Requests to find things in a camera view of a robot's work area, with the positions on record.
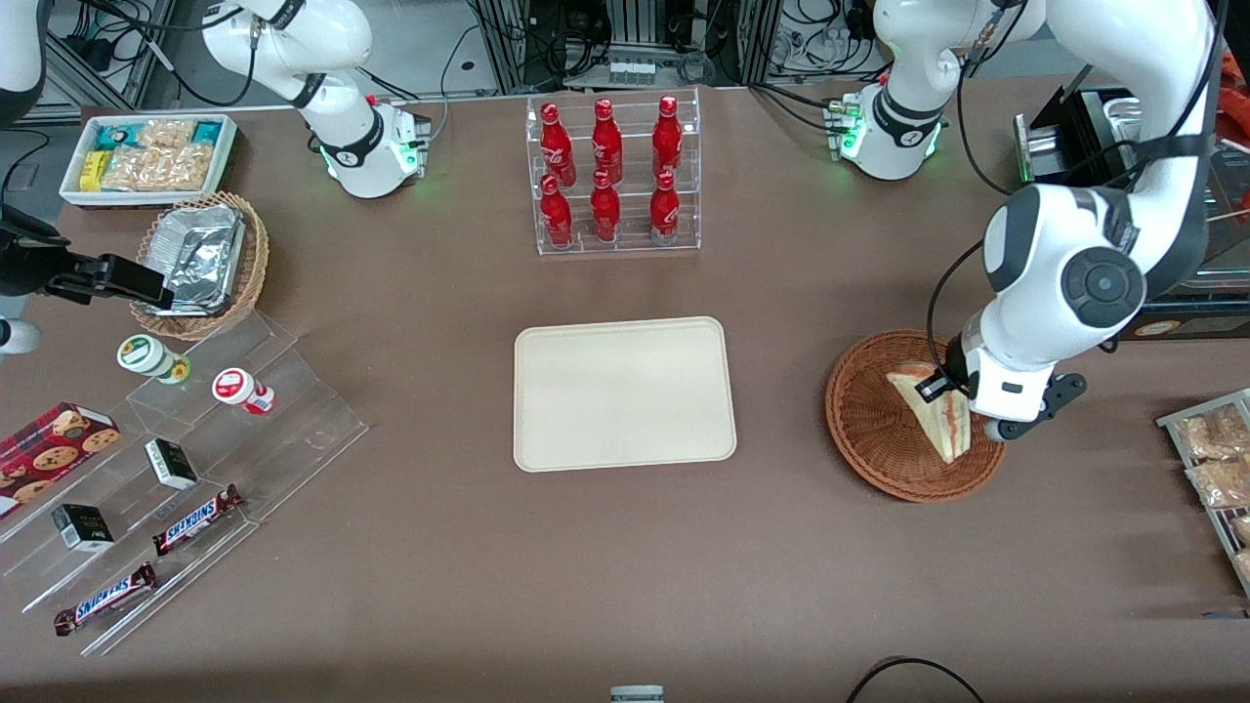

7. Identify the red chocolate cookie box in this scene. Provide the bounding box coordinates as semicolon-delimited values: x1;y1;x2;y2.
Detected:
0;401;123;519

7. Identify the black food warmer machine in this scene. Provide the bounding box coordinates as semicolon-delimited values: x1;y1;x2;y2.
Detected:
1013;86;1250;342

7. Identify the red cola bottle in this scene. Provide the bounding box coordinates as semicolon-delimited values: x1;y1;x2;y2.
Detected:
591;98;625;186
539;102;578;187
648;171;682;246
651;95;685;180
590;170;623;244
539;174;575;249

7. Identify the tray of packaged snacks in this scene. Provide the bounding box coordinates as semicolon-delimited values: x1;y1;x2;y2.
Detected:
1155;388;1250;600

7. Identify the aluminium frame equipment rack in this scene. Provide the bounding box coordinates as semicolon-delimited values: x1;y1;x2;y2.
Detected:
467;0;784;96

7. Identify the beige plastic serving tray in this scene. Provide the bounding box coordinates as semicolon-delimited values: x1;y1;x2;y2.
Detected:
514;316;738;475

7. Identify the clear acrylic stepped stand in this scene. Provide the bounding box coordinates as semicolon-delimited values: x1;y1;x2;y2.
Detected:
0;310;371;658

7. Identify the small black box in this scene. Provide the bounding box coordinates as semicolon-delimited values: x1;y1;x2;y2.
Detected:
144;437;200;492
51;503;116;555

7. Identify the small clear cracker bag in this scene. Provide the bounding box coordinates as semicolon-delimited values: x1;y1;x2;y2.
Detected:
137;118;197;150

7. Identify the green lid yogurt cup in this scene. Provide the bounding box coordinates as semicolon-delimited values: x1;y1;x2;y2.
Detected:
117;334;193;387

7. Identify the aluminium foil container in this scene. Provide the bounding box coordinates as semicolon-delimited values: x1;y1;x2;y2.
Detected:
146;204;248;316

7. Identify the triangular sandwich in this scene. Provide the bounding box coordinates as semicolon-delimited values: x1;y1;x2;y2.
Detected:
886;362;974;466

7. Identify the large clear cracker bag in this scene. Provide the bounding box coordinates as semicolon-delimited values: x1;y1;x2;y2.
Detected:
103;145;213;193

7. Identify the red lid yogurt cup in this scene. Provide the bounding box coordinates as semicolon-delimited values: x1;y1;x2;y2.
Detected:
212;367;277;418

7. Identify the snickers chocolate bar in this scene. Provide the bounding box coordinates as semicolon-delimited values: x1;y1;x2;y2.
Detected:
53;561;159;639
151;484;246;558

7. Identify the brown round wicker basket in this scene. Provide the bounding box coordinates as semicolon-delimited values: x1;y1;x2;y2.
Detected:
825;330;1010;505

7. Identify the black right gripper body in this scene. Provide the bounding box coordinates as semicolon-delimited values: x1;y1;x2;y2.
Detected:
0;207;71;297

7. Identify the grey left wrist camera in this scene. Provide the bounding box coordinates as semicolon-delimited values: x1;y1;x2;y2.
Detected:
983;373;1089;443

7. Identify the white rectangular snack bin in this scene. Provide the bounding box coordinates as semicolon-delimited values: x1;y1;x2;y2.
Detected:
59;112;239;211

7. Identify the black looped cable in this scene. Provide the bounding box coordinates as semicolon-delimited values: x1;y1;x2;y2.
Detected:
844;656;988;703

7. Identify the light wicker basket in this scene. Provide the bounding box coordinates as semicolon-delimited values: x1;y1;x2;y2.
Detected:
130;190;271;343

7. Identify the clear acrylic bottle rack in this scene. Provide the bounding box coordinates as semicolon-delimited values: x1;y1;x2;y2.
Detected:
524;87;703;258

